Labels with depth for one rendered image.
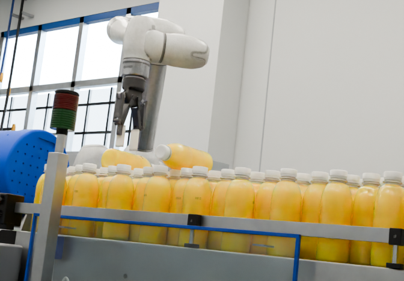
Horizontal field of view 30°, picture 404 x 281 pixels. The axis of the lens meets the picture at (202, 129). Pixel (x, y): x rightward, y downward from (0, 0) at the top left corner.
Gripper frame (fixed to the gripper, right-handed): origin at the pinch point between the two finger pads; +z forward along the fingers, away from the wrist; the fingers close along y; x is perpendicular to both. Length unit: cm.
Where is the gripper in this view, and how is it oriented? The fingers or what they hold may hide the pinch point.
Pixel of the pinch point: (127, 139)
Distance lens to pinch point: 244.8
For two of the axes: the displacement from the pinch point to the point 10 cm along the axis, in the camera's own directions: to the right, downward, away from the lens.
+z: -1.0, 9.8, -1.7
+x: 8.3, -0.1, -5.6
